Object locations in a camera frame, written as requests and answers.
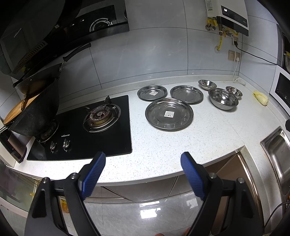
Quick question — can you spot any small steel plate with label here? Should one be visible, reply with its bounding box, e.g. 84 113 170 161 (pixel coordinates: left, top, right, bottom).
137 85 168 101

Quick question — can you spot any steel plate without label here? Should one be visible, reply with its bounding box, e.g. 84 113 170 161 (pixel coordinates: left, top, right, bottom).
170 85 204 105

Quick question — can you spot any black gas stove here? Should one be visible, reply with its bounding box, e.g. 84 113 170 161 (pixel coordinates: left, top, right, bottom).
27 95 132 161

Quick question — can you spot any small steel bowl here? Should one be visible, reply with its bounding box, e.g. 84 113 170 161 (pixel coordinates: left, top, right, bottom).
226 86 243 99

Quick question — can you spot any wall power socket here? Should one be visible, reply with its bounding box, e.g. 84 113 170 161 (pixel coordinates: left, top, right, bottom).
228 50 240 62

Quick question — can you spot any yellow cloth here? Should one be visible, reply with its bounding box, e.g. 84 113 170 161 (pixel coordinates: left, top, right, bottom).
253 90 269 106

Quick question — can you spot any white microwave oven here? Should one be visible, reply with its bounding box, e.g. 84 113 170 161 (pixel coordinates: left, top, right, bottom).
270 65 290 114

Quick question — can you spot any white water heater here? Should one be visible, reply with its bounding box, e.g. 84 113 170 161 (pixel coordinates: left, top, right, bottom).
205 0 249 36

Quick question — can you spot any wooden cutting board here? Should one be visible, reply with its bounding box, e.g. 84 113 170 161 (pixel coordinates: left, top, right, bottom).
3 95 38 125

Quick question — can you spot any black wok with handle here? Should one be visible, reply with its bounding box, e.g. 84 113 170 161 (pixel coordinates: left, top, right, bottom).
1 42 91 136

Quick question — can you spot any black range hood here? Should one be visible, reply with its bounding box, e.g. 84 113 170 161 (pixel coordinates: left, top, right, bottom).
1 1 129 87

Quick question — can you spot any steel sink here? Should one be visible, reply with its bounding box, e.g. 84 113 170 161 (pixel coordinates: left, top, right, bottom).
260 126 290 201

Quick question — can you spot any white power cable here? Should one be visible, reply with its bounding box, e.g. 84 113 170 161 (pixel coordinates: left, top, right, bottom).
232 37 246 86

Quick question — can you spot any large steel bowl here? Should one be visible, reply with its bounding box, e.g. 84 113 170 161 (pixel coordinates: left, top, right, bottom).
208 88 239 111

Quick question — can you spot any black power cable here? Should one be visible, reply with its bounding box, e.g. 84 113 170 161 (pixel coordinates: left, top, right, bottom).
233 40 290 74

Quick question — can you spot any large steel plate with label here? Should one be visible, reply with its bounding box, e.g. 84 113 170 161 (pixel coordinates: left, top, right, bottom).
145 98 194 131

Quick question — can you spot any yellow gas hose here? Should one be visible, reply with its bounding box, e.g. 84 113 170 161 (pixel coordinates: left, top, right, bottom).
217 31 225 52

